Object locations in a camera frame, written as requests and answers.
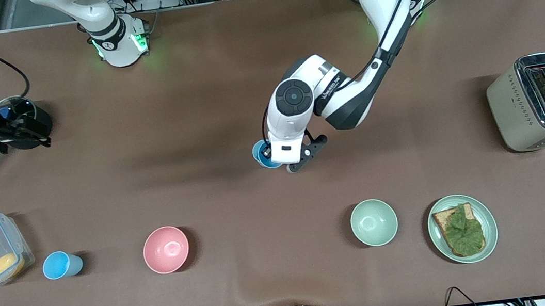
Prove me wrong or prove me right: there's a black utensil holder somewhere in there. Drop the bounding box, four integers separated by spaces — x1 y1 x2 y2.
0 92 56 153

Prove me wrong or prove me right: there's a brown bread slice under lettuce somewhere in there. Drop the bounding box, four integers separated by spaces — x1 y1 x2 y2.
431 201 488 260

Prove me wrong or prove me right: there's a pink bowl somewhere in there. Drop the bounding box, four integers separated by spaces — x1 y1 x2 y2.
140 223 193 277

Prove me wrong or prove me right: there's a beige and chrome toaster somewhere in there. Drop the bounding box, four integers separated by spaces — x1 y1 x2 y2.
482 53 545 156

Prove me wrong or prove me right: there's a yellow round food piece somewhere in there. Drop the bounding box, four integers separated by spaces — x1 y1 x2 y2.
0 251 27 278

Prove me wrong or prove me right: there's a black looped cable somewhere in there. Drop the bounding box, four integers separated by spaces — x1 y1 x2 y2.
443 284 479 306

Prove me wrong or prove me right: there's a brown table mat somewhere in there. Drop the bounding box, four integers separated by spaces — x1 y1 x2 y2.
0 0 545 306

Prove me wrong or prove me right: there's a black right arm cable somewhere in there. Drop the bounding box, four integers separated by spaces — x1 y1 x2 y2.
0 44 33 104

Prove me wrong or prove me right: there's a pale green round plate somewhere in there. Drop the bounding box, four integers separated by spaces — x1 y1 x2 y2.
424 190 501 268

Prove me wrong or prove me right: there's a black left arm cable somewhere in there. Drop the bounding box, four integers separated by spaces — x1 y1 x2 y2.
247 0 444 147

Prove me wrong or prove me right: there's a pale green bowl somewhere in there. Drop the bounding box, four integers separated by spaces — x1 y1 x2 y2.
348 196 401 250

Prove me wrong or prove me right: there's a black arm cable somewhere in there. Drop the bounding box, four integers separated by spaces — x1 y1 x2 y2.
0 44 33 104
247 0 444 147

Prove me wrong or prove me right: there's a green lettuce leaf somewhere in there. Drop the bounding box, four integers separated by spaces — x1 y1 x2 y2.
439 202 487 259

